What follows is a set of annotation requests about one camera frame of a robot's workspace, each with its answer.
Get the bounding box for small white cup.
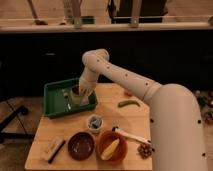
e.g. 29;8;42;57
86;115;103;134

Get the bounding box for dark brown bowl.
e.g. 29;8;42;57
68;132;95;161

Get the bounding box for red small object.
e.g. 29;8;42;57
124;90;133;97

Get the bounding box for floor clutter items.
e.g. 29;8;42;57
195;90;213;125

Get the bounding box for green plastic tray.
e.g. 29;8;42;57
43;78;98;119

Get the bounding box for office chair base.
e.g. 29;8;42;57
0;105;35;144

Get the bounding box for orange bowl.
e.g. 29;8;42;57
96;131;128;165

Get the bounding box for wooden shelf rail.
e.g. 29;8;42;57
0;16;213;33

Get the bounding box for brown grape bunch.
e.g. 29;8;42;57
138;143;152;159

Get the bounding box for green pepper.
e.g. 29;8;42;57
117;100;140;108

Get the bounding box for clear green cup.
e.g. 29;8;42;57
70;85;88;106

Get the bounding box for scrub brush black handle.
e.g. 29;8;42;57
41;137;65;163

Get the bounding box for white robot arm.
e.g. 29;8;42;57
79;49;208;171

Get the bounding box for yellow corn cob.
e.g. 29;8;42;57
101;139;120;160

